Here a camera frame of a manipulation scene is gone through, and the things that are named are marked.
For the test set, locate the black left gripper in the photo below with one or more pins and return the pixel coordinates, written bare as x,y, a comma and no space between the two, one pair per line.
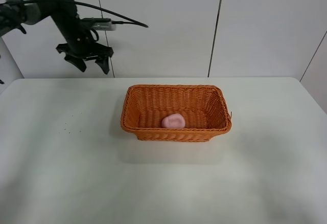
80,44

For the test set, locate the pink peach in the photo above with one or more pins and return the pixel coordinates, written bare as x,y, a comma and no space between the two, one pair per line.
174,121

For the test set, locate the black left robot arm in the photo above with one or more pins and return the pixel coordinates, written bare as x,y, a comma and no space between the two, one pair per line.
16,13

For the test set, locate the orange woven basket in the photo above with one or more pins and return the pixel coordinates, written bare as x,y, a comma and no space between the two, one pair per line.
203,108

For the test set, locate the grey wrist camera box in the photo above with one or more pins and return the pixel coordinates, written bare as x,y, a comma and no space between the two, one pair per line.
99,24

